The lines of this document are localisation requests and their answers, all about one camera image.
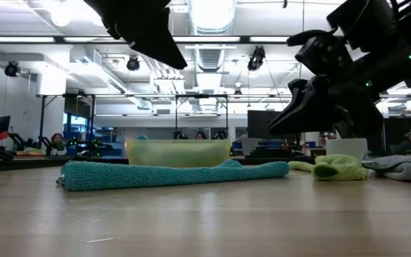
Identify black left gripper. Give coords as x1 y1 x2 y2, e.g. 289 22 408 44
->
83 0 188 71

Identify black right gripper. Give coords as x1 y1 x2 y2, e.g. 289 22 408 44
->
268 76 385 138

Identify lime green microfiber towel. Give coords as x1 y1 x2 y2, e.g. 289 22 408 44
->
286 153 370 181

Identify yellow translucent plastic basket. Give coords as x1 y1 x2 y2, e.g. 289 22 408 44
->
126 138 232 168

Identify grey microfiber towel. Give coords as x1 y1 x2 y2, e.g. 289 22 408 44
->
361 130 411 185

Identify teal microfiber towel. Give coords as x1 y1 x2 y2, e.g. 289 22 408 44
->
57 158 291 192

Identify black beam with light strips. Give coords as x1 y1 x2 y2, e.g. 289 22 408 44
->
0 34 292 46

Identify large black monitor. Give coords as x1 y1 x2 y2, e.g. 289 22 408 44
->
247 109 294 141

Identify blue storage bins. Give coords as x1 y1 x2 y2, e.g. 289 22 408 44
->
232 140 285 150

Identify snake plant in white pot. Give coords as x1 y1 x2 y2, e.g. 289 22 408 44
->
325 138 369 158

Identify black partition screen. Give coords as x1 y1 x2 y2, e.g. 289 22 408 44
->
383 116 411 155

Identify black tripod stand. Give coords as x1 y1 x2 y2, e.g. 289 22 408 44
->
36 94 56 151

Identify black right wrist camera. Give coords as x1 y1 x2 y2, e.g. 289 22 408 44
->
286 30 355 78

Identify silver ventilation duct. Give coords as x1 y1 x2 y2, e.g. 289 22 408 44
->
186 0 235 36

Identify black workstation frame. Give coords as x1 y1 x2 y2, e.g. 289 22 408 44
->
174 94 229 141

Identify black hanging camera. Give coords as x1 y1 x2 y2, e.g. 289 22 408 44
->
246 45 265 71

